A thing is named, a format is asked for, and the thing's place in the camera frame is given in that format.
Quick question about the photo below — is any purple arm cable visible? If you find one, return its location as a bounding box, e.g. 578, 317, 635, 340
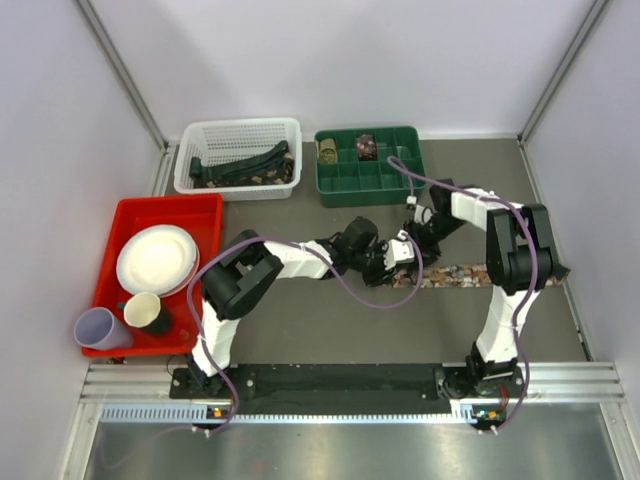
187, 230, 426, 436
387, 155, 544, 435

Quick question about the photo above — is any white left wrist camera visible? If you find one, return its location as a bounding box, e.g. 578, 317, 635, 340
384, 230, 415, 269

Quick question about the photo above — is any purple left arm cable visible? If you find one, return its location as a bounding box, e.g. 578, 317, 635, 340
187, 230, 426, 436

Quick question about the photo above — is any white perforated plastic basket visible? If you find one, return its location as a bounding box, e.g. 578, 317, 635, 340
173, 117, 303, 202

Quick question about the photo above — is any cream mug with dark outside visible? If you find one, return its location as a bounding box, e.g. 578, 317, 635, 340
118, 292, 173, 336

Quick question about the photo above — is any brown floral patterned tie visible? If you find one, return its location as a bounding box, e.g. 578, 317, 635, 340
387, 260, 571, 290

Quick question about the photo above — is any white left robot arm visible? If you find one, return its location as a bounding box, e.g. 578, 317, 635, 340
189, 217, 415, 397

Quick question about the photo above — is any green compartment tray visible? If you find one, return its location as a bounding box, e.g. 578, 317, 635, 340
314, 125, 426, 208

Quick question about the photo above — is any lavender plastic cup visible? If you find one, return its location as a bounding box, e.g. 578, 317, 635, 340
74, 307, 134, 351

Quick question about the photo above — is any aluminium frame rail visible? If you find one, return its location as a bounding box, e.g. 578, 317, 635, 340
80, 362, 625, 426

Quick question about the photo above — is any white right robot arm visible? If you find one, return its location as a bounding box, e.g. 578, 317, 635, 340
402, 180, 566, 399

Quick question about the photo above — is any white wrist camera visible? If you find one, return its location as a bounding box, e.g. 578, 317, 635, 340
384, 230, 415, 269
406, 195, 433, 225

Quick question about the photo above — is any dark floral tie in basket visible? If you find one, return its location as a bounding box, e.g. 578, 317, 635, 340
193, 152, 296, 190

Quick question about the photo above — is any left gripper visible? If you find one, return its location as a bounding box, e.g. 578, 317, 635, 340
348, 240, 397, 286

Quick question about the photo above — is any rolled dark floral tie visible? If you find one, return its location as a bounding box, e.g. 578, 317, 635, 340
356, 134, 378, 162

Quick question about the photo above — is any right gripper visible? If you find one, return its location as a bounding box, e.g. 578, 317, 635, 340
403, 215, 468, 274

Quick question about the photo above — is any white plate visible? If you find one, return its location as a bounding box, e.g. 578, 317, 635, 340
116, 224, 200, 297

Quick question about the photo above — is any rolled olive tie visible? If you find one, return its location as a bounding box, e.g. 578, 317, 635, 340
318, 138, 338, 165

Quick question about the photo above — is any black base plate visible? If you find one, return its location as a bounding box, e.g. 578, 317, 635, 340
168, 362, 528, 415

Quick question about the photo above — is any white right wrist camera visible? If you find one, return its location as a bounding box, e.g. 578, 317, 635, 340
406, 195, 433, 225

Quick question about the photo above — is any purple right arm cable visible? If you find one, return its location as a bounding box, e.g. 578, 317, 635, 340
387, 155, 544, 435

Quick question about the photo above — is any dark green tie in basket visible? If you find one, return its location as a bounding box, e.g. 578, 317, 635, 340
188, 141, 291, 184

